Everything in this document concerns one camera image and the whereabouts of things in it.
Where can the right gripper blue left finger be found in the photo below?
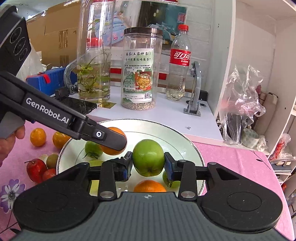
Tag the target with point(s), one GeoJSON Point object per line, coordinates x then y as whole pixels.
{"type": "Point", "coordinates": [112, 171]}

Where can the green tomato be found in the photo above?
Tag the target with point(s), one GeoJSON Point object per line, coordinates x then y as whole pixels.
{"type": "Point", "coordinates": [92, 150]}

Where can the crumpled clear plastic bag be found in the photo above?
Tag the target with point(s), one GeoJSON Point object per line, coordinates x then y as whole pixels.
{"type": "Point", "coordinates": [240, 103]}

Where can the white raised board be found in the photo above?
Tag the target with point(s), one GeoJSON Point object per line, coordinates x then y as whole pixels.
{"type": "Point", "coordinates": [202, 129]}

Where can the glass vase with plant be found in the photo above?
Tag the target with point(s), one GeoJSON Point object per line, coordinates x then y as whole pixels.
{"type": "Point", "coordinates": [94, 50]}

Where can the black smartphone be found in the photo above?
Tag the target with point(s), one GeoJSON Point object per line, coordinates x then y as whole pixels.
{"type": "Point", "coordinates": [81, 106]}

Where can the pink floral tablecloth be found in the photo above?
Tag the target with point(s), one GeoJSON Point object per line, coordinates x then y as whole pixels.
{"type": "Point", "coordinates": [228, 207]}

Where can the red small apple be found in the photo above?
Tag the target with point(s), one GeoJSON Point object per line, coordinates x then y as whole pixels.
{"type": "Point", "coordinates": [49, 174]}
{"type": "Point", "coordinates": [35, 170]}

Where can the blue power supply box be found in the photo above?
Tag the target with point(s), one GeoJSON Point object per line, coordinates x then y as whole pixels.
{"type": "Point", "coordinates": [48, 81]}

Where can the small brown-green fruit front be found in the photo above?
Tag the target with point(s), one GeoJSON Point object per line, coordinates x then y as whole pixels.
{"type": "Point", "coordinates": [51, 161]}

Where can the large orange front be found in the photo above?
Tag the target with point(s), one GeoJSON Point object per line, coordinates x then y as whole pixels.
{"type": "Point", "coordinates": [149, 186]}

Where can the cola bottle red cap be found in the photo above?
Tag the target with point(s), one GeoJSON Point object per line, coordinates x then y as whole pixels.
{"type": "Point", "coordinates": [180, 55]}

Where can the plastic bag with fruit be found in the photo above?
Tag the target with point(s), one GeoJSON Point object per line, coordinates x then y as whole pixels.
{"type": "Point", "coordinates": [31, 66]}

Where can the poster with bedding picture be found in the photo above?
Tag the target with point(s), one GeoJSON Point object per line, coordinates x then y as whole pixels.
{"type": "Point", "coordinates": [153, 14]}

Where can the cardboard box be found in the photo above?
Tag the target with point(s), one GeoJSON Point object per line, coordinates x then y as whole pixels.
{"type": "Point", "coordinates": [54, 33]}

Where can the person left hand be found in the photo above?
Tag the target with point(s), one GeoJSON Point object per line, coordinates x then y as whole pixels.
{"type": "Point", "coordinates": [7, 144]}

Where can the mandarin orange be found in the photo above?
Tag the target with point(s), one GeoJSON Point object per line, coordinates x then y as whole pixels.
{"type": "Point", "coordinates": [59, 139]}
{"type": "Point", "coordinates": [114, 140]}
{"type": "Point", "coordinates": [38, 137]}

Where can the white ceramic plate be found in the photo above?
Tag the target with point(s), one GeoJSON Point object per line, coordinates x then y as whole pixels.
{"type": "Point", "coordinates": [171, 141]}

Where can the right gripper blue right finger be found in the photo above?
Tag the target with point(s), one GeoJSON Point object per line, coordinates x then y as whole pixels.
{"type": "Point", "coordinates": [185, 172]}

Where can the clear jar with label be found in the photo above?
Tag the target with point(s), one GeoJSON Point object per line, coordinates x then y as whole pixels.
{"type": "Point", "coordinates": [142, 48]}

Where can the grey phone stand left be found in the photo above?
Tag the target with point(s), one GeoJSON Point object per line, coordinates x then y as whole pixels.
{"type": "Point", "coordinates": [70, 82]}

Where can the grey stand right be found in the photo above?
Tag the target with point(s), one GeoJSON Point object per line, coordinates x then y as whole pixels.
{"type": "Point", "coordinates": [193, 107]}

